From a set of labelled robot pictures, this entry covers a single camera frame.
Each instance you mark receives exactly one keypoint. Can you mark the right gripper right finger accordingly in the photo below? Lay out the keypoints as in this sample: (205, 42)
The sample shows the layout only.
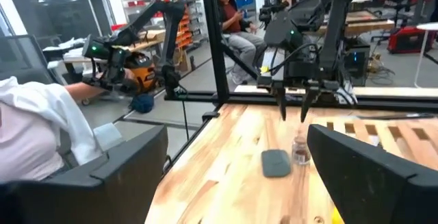
(376, 189)

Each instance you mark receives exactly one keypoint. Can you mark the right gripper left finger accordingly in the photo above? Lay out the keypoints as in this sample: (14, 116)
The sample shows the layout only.
(102, 196)

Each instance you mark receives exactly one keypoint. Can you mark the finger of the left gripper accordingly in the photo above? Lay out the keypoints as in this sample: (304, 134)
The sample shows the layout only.
(309, 97)
(282, 100)

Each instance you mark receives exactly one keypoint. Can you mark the small glass saffron jar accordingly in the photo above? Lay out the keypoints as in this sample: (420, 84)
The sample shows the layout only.
(301, 152)

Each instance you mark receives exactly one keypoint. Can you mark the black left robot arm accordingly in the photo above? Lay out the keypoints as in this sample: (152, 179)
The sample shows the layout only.
(333, 28)

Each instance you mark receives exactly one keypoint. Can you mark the person's forearm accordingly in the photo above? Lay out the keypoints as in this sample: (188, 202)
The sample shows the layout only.
(82, 90)

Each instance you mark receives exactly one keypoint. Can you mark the slatted wooden shelf rack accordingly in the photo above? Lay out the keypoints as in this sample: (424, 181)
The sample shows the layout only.
(407, 148)

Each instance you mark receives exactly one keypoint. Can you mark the yellow lemon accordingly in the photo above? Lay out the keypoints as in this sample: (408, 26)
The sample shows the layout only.
(337, 217)

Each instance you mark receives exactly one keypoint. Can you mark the black computer tower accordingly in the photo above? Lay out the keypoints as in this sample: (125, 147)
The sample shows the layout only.
(357, 59)

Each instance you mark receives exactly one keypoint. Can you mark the white sheet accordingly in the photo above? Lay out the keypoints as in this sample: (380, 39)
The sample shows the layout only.
(107, 136)

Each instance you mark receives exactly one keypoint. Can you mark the wooden workbench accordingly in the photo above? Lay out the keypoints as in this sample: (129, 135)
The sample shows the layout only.
(369, 25)

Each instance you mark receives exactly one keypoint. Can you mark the person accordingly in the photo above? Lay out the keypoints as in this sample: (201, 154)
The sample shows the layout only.
(236, 22)
(31, 131)

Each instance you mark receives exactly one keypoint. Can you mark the dark blue bundle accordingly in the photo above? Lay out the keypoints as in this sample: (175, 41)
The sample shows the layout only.
(142, 103)

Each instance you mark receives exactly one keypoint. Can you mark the red tool case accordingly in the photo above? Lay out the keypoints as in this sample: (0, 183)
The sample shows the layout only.
(410, 40)

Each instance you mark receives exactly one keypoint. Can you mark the shelving with orange bins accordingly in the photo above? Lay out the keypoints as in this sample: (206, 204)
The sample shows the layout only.
(196, 22)

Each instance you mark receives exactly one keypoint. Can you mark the orange black shop vacuum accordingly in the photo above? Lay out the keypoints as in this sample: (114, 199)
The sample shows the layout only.
(145, 73)

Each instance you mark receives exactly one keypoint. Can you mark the white round table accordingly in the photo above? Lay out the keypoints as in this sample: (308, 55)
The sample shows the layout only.
(429, 26)

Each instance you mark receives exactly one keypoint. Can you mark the wooden desk with papers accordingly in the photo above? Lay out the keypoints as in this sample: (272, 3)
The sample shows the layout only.
(150, 35)

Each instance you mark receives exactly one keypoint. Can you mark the grey mesh chair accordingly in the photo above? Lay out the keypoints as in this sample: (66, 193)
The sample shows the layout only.
(20, 56)

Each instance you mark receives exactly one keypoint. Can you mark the black aluminium table frame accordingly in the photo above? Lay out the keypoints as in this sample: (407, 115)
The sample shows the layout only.
(214, 46)

